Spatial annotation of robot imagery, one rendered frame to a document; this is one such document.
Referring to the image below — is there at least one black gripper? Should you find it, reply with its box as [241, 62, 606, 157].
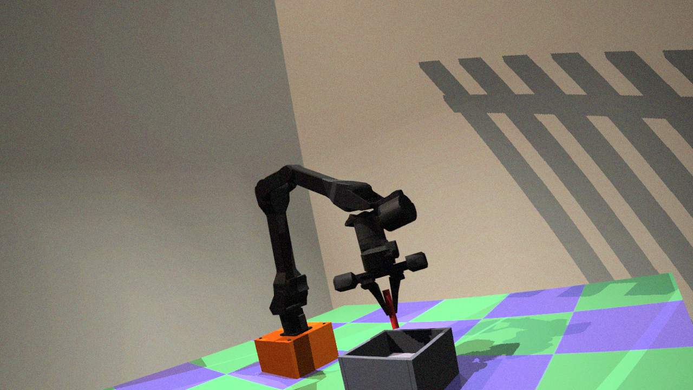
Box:
[333, 235, 428, 316]

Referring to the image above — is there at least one red peg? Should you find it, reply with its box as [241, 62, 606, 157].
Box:
[382, 289, 399, 330]

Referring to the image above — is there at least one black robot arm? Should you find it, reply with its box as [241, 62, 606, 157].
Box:
[254, 164, 417, 336]

